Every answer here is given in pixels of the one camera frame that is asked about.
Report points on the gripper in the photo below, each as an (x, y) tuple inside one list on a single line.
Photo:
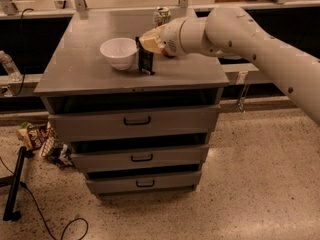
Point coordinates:
[(170, 38)]

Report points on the white bowl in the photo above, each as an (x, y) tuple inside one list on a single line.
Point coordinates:
[(120, 53)]

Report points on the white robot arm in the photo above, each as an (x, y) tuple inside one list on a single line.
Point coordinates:
[(232, 32)]

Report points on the red apple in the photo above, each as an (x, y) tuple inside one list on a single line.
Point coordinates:
[(165, 53)]

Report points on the grey drawer cabinet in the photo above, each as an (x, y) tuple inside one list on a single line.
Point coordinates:
[(78, 79)]

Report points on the top grey drawer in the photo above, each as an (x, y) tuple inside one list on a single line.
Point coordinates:
[(105, 125)]

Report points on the grey drawer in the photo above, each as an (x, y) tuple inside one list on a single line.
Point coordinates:
[(105, 125), (139, 158), (144, 182)]

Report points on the middle grey drawer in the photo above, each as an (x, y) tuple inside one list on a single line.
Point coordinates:
[(139, 158)]

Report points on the bottom grey drawer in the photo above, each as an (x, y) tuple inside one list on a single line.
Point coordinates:
[(144, 182)]

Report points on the clear plastic water bottle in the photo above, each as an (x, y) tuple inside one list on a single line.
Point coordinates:
[(10, 67)]

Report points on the snack bags pile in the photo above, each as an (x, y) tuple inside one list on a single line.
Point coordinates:
[(44, 139)]

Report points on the black stand leg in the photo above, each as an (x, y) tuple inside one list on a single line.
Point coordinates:
[(13, 181)]

